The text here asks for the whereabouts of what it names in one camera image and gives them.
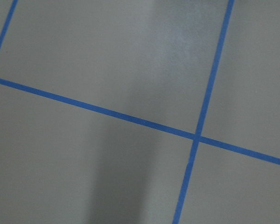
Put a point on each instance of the blue tape grid lines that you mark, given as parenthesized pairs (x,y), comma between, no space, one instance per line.
(196,137)

